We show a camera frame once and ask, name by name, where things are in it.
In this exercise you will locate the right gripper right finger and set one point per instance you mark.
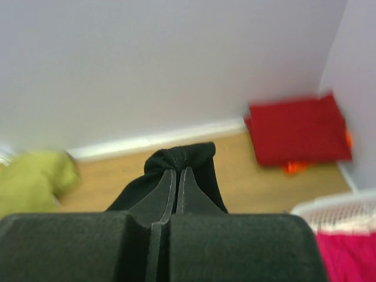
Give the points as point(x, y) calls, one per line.
point(207, 244)

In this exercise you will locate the olive green folded t-shirt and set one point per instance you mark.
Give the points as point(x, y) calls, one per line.
point(33, 182)

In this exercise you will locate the pink t-shirt in basket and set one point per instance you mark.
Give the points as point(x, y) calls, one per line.
point(348, 257)

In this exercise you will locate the red folded t-shirt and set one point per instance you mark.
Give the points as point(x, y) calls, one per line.
point(304, 130)

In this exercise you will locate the orange folded t-shirt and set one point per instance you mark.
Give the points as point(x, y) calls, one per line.
point(295, 167)

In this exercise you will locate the black floral t-shirt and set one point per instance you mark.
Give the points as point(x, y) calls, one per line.
point(198, 156)

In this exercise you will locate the white plastic basket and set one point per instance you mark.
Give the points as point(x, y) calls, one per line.
point(340, 213)

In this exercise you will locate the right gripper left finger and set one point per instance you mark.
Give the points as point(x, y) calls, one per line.
point(127, 245)

